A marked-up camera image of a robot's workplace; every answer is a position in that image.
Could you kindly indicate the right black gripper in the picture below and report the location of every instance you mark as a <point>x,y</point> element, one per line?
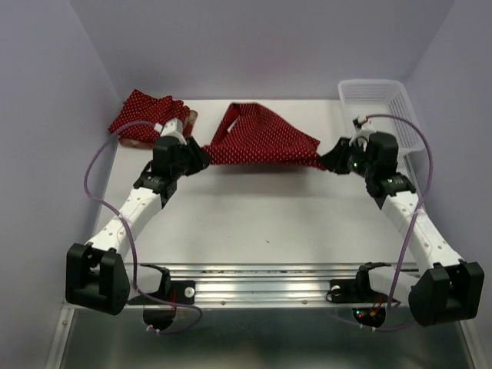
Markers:
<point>333,161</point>

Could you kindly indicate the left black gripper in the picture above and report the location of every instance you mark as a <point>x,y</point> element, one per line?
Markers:
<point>198,158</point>

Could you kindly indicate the red beige plaid skirt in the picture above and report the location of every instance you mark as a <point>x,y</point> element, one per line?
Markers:
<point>142,133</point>

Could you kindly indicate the red white polka-dot skirt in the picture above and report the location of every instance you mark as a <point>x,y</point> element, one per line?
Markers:
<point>141,107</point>

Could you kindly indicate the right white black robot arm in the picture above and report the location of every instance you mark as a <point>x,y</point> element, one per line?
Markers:
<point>447,288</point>

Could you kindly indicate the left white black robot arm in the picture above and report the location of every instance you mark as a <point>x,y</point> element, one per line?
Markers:
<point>96,276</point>

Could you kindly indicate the white perforated plastic basket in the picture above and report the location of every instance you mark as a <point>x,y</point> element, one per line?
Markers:
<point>386,103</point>

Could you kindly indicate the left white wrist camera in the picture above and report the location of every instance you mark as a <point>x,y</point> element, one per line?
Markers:
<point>172,128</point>

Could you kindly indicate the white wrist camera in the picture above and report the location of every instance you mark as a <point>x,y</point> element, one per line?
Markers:
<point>172,128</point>
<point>363,129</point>

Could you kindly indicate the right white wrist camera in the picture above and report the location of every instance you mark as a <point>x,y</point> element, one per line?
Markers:
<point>363,129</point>

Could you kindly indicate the aluminium mounting rail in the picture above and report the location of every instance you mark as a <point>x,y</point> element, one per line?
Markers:
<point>258,286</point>

